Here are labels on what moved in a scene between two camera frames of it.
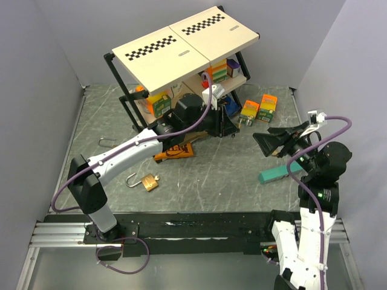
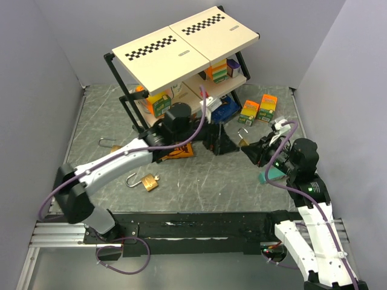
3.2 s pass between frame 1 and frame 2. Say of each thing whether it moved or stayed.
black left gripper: moved
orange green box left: stayed
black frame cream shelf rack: stayed
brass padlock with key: stayed
